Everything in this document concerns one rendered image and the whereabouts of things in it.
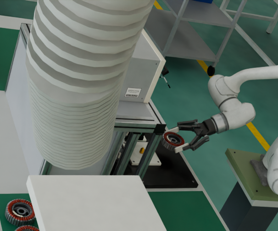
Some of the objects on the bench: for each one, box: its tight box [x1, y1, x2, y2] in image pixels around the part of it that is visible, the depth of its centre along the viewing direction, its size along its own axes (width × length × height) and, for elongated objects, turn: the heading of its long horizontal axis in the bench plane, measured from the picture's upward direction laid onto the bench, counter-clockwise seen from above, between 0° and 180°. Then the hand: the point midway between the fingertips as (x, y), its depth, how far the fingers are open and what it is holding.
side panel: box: [38, 131, 126, 176], centre depth 217 cm, size 28×3×32 cm, turn 85°
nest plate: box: [122, 142, 161, 165], centre depth 257 cm, size 15×15×1 cm
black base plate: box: [109, 128, 199, 188], centre depth 266 cm, size 47×64×2 cm
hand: (173, 140), depth 262 cm, fingers closed on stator, 11 cm apart
